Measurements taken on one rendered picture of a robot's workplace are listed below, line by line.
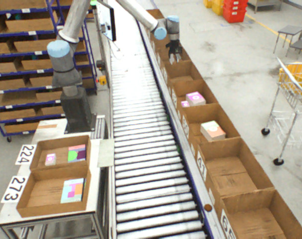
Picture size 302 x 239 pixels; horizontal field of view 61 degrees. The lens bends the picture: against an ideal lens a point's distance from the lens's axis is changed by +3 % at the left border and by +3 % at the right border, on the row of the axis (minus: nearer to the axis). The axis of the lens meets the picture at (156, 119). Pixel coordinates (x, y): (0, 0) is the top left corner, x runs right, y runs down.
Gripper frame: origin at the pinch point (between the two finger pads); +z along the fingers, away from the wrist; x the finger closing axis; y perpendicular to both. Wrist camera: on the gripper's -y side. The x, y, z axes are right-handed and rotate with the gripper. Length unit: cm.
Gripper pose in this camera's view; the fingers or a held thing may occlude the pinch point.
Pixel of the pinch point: (174, 61)
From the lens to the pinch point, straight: 221.4
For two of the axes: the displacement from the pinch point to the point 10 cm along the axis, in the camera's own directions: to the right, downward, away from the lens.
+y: 5.3, 4.3, -7.3
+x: 8.4, -3.7, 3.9
